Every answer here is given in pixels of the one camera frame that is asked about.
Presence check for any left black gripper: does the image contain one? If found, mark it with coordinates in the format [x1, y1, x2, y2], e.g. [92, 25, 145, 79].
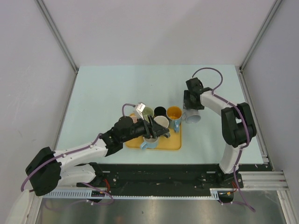
[121, 114, 168, 143]

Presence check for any dark grey mug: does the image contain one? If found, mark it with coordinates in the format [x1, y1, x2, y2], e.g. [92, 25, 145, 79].
[154, 116, 171, 138]

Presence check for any light grey mug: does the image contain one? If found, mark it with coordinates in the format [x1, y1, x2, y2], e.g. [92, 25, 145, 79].
[182, 109, 201, 124]

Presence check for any light blue mug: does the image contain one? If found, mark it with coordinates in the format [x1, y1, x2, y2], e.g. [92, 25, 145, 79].
[140, 137, 159, 150]

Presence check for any brown dark mug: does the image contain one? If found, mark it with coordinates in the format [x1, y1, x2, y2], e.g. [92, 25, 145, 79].
[154, 106, 166, 117]

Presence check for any blue butterfly mug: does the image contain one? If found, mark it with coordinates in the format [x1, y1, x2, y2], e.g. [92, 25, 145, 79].
[166, 106, 183, 133]

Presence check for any light green mug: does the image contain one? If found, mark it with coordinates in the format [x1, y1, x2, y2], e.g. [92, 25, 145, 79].
[142, 106, 154, 122]

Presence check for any pink mug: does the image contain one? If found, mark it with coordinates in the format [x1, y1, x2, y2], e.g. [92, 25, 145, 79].
[130, 116, 138, 123]

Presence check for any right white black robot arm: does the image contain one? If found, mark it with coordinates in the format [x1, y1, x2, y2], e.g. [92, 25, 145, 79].
[183, 78, 257, 187]

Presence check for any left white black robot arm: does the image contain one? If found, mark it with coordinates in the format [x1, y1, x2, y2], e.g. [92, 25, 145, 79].
[25, 116, 170, 196]

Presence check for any yellow tray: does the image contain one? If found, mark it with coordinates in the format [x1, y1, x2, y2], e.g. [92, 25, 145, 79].
[125, 129, 182, 151]

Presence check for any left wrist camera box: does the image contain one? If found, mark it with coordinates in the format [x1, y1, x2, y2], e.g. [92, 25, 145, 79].
[134, 102, 146, 119]

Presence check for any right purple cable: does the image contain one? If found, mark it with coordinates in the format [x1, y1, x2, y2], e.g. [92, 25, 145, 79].
[191, 67, 250, 173]

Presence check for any purple cable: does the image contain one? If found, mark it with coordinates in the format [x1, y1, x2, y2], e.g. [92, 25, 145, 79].
[21, 103, 138, 192]
[191, 67, 250, 173]

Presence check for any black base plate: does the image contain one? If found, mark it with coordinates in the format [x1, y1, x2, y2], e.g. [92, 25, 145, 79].
[48, 161, 274, 206]

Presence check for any white cable duct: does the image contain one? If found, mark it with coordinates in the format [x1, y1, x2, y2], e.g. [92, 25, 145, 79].
[43, 189, 236, 200]

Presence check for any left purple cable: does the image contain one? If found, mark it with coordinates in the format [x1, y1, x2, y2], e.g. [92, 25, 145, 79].
[21, 103, 138, 192]

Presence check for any right aluminium frame post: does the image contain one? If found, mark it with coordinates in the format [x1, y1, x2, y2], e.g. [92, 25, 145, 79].
[238, 0, 284, 72]

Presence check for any aluminium frame post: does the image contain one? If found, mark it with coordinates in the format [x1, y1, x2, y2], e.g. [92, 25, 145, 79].
[238, 0, 284, 72]
[34, 0, 78, 74]

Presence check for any left aluminium frame post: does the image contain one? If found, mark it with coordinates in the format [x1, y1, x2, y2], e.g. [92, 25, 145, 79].
[34, 0, 78, 74]

